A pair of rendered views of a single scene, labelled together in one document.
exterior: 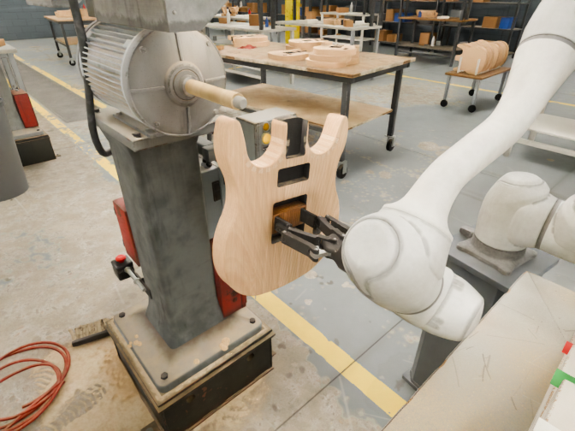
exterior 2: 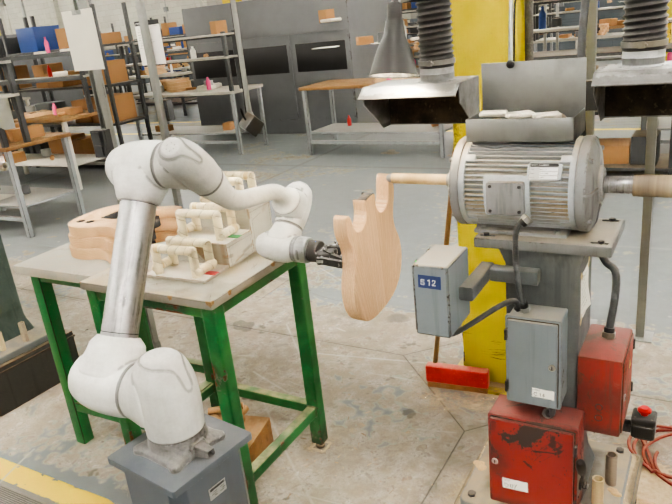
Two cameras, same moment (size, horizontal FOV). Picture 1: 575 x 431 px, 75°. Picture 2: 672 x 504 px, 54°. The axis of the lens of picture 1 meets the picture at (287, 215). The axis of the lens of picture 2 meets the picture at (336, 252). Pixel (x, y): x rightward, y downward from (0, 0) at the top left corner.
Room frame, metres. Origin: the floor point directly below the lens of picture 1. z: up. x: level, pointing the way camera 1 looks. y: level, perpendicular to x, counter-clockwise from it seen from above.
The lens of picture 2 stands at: (2.57, -0.66, 1.74)
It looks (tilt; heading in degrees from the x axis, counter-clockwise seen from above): 20 degrees down; 163
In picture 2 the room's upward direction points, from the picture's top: 6 degrees counter-clockwise
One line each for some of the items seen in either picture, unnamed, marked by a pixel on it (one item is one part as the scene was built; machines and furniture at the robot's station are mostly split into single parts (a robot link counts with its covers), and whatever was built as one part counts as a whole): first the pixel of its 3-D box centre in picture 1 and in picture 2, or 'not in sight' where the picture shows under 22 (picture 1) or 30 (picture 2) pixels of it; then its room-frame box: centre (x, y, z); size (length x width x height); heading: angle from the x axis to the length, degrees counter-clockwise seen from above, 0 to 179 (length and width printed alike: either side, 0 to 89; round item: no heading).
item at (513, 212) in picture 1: (514, 209); (164, 390); (0.99, -0.69, 0.87); 0.18 x 0.16 x 0.22; 46
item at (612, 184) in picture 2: not in sight; (619, 184); (1.23, 0.53, 1.25); 0.07 x 0.04 x 0.04; 42
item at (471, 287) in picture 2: (232, 147); (477, 280); (1.11, 0.17, 1.02); 0.19 x 0.04 x 0.04; 132
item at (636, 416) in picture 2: (133, 279); (611, 418); (1.14, 0.61, 0.46); 0.25 x 0.07 x 0.08; 42
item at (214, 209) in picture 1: (201, 162); (535, 311); (1.20, 0.30, 0.93); 0.15 x 0.10 x 0.55; 42
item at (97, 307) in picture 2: not in sight; (122, 392); (0.16, -0.86, 0.45); 0.05 x 0.05 x 0.90; 42
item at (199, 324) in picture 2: not in sight; (205, 335); (-0.17, -0.49, 0.45); 0.05 x 0.05 x 0.90; 42
